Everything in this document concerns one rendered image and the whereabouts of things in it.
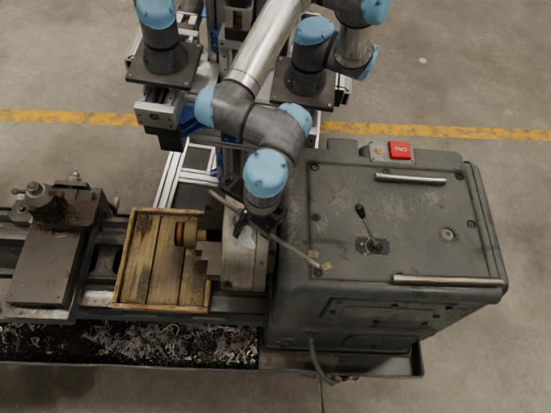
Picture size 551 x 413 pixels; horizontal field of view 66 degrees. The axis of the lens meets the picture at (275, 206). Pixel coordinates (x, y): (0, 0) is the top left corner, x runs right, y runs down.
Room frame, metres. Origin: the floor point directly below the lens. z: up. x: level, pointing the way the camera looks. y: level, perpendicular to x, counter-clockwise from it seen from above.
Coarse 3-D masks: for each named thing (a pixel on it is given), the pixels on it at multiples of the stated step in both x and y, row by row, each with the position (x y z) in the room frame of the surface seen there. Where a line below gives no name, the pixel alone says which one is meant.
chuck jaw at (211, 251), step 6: (198, 246) 0.48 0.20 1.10; (204, 246) 0.48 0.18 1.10; (210, 246) 0.48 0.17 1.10; (216, 246) 0.49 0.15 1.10; (198, 252) 0.46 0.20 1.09; (204, 252) 0.46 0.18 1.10; (210, 252) 0.46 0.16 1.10; (216, 252) 0.46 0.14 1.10; (204, 258) 0.44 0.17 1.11; (210, 258) 0.44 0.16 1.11; (216, 258) 0.45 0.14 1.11; (204, 264) 0.43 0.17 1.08; (210, 264) 0.43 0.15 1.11; (216, 264) 0.43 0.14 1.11; (210, 270) 0.41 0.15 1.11; (216, 270) 0.41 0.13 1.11; (210, 276) 0.39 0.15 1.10; (216, 276) 0.40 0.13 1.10; (222, 282) 0.38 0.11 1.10; (228, 282) 0.39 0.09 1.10
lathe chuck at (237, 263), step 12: (240, 204) 0.56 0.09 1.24; (228, 216) 0.52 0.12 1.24; (228, 228) 0.49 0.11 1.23; (252, 228) 0.50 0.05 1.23; (228, 240) 0.46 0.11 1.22; (228, 252) 0.43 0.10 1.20; (240, 252) 0.44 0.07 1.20; (252, 252) 0.44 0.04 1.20; (228, 264) 0.41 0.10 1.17; (240, 264) 0.41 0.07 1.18; (252, 264) 0.42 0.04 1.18; (228, 276) 0.39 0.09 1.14; (240, 276) 0.39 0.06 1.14; (252, 276) 0.40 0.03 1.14; (228, 288) 0.38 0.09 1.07; (240, 288) 0.38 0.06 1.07; (252, 288) 0.39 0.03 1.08
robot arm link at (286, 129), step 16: (256, 112) 0.53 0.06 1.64; (272, 112) 0.54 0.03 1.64; (288, 112) 0.54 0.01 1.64; (304, 112) 0.55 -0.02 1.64; (256, 128) 0.50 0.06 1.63; (272, 128) 0.51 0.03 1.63; (288, 128) 0.51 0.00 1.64; (304, 128) 0.52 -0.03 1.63; (256, 144) 0.49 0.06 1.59; (272, 144) 0.47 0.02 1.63; (288, 144) 0.48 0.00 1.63
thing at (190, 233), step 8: (176, 224) 0.53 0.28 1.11; (184, 224) 0.53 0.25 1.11; (192, 224) 0.53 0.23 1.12; (176, 232) 0.50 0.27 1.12; (184, 232) 0.50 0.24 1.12; (192, 232) 0.51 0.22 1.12; (200, 232) 0.52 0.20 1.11; (176, 240) 0.48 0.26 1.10; (184, 240) 0.48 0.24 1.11; (192, 240) 0.49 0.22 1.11; (200, 240) 0.50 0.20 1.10; (192, 248) 0.48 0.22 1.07
